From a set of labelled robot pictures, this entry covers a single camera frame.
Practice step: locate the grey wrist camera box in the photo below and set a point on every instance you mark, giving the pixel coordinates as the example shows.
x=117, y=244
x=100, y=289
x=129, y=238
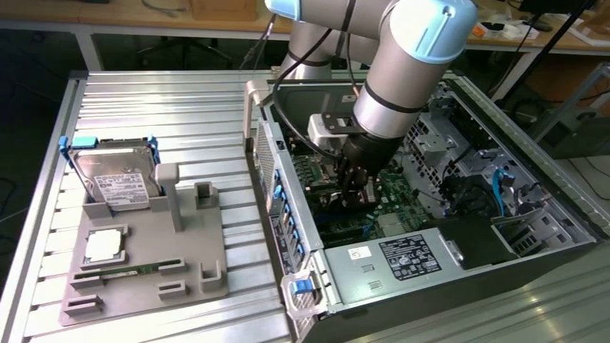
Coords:
x=320, y=130

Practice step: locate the dark equipment box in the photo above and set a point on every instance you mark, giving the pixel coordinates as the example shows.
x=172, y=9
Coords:
x=586, y=135

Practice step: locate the silver CPU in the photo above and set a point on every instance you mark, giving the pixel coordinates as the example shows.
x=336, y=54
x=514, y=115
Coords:
x=104, y=248

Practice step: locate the black monitor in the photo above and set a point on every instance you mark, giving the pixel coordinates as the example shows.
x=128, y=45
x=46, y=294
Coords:
x=552, y=5

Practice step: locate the black stand pole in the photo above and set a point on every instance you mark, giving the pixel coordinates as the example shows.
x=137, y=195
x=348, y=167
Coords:
x=555, y=43

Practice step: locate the open black PC case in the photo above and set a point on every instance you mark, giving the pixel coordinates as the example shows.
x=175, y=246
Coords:
x=452, y=296

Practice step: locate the graphics card with silver bracket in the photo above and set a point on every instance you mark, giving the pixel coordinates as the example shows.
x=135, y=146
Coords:
x=328, y=202

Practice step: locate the CPU socket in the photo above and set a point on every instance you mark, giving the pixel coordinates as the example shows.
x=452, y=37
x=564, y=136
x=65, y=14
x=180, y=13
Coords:
x=325, y=168

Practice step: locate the hard disk with blue rails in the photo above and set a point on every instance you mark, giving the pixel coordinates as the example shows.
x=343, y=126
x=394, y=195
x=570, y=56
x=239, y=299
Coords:
x=113, y=182

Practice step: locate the green RAM stick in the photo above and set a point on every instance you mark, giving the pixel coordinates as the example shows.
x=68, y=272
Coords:
x=128, y=271

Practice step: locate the black plastic shroud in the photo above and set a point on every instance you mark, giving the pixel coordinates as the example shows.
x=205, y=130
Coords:
x=471, y=243

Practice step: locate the black office chair base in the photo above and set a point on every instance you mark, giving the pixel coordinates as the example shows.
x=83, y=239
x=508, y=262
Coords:
x=183, y=44

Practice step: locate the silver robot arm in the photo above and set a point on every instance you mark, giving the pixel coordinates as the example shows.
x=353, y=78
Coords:
x=390, y=89

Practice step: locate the blue case latch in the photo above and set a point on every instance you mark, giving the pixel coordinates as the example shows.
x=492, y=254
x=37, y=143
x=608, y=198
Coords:
x=300, y=288

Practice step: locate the silver chipset heatsink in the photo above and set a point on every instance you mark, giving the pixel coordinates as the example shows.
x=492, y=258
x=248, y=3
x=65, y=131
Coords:
x=390, y=225

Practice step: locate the grey parts rack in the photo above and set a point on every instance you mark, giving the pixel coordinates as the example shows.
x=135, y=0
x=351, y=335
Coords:
x=143, y=250

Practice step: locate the silver power supply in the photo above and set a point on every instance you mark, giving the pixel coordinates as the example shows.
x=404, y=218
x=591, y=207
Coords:
x=356, y=282

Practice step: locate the green motherboard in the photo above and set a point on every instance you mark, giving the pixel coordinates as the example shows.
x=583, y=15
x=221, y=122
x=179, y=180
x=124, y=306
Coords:
x=404, y=193

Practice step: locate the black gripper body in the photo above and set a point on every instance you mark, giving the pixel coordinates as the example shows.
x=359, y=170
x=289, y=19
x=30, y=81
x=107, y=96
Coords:
x=373, y=150

